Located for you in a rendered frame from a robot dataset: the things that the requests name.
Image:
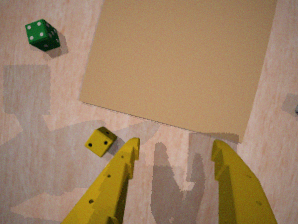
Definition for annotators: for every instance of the yellow die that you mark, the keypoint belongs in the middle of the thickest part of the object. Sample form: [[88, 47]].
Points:
[[100, 141]]

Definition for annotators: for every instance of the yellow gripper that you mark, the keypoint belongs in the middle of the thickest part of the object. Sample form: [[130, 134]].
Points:
[[241, 197]]

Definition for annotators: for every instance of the green die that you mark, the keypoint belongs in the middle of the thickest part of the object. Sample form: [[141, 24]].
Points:
[[42, 35]]

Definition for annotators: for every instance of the tan square mat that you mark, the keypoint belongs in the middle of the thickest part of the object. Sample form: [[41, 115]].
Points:
[[194, 64]]

